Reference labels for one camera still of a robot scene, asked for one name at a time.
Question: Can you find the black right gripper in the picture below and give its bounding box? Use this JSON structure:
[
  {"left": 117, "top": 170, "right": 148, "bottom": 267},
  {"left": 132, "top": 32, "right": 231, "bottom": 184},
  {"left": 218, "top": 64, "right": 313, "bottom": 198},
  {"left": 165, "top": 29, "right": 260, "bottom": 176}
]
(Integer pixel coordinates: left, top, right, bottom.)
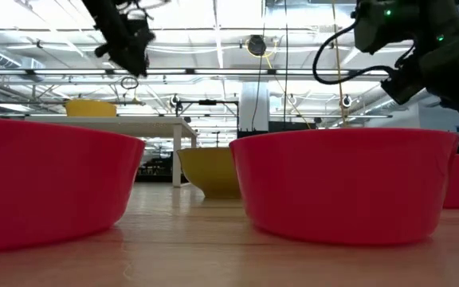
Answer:
[{"left": 418, "top": 33, "right": 459, "bottom": 139}]

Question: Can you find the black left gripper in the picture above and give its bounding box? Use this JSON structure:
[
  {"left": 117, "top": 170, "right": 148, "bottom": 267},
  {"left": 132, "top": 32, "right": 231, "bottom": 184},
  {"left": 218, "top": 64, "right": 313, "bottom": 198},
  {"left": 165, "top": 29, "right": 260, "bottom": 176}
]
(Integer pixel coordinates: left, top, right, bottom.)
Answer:
[{"left": 93, "top": 15, "right": 157, "bottom": 79}]

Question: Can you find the bright yellow mini bowl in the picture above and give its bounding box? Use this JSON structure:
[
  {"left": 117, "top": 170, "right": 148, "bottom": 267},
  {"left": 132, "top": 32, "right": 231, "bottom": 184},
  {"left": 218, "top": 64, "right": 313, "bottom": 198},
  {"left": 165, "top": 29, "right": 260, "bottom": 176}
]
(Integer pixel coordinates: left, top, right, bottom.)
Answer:
[{"left": 64, "top": 98, "right": 118, "bottom": 118}]

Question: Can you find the olive yellow mini bowl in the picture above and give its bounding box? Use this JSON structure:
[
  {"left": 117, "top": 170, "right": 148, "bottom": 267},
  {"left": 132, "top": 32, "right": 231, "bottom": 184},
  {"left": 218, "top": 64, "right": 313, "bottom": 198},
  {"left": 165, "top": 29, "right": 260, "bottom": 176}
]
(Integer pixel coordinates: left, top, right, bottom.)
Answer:
[{"left": 176, "top": 147, "right": 242, "bottom": 200}]

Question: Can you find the long ceiling light bar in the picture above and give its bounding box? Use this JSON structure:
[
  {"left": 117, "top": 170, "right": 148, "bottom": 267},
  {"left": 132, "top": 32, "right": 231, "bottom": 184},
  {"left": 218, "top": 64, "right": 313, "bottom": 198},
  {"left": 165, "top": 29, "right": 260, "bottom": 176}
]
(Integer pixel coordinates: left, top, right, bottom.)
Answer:
[{"left": 0, "top": 68, "right": 390, "bottom": 77}]

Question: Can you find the white building pillar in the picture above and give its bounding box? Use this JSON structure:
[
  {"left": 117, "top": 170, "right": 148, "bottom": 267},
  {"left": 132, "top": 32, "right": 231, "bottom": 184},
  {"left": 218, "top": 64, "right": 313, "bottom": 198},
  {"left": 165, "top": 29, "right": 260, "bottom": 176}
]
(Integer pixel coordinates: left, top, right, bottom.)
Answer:
[{"left": 239, "top": 81, "right": 270, "bottom": 132}]

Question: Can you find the black coiled cable loop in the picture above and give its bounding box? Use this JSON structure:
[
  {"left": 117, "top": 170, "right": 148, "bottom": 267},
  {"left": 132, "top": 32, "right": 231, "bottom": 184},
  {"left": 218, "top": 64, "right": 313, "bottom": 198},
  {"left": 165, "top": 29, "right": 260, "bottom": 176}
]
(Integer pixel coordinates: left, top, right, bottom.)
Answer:
[{"left": 120, "top": 76, "right": 139, "bottom": 91}]

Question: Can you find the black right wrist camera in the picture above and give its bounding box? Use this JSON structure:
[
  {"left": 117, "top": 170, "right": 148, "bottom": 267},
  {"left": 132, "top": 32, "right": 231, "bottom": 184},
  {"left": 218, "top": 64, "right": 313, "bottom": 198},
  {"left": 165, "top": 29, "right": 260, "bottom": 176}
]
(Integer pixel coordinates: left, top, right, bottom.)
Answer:
[{"left": 380, "top": 65, "right": 429, "bottom": 106}]

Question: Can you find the black metal gantry frame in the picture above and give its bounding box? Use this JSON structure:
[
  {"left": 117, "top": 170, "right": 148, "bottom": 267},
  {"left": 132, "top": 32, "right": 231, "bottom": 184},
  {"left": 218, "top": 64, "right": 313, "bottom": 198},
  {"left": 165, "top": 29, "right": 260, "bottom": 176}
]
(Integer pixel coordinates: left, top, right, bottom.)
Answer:
[{"left": 176, "top": 99, "right": 241, "bottom": 132}]

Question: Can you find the yellow power cable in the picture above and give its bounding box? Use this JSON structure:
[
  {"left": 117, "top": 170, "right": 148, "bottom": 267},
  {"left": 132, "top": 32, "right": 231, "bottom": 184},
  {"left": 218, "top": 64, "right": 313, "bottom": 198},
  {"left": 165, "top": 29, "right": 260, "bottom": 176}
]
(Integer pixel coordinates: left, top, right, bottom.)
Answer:
[{"left": 331, "top": 0, "right": 348, "bottom": 128}]

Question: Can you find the black ceiling cable reel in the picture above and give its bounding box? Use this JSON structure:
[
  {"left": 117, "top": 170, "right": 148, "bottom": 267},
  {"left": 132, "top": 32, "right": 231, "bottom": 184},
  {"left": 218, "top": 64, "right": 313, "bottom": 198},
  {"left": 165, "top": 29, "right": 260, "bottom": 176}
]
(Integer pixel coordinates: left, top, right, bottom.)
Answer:
[{"left": 246, "top": 34, "right": 268, "bottom": 57}]

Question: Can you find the thin black hanging cable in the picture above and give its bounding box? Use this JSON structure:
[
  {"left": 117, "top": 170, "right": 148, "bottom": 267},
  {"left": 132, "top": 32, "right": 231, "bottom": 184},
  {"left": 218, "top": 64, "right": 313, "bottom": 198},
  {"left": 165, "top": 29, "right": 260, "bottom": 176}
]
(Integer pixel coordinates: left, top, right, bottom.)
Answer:
[{"left": 251, "top": 0, "right": 266, "bottom": 132}]

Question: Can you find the black right camera cable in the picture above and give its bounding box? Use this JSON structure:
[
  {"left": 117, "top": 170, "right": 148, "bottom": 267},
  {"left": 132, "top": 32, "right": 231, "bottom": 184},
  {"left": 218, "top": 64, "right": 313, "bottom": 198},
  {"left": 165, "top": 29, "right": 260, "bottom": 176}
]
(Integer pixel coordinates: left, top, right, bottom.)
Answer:
[{"left": 312, "top": 18, "right": 398, "bottom": 86}]

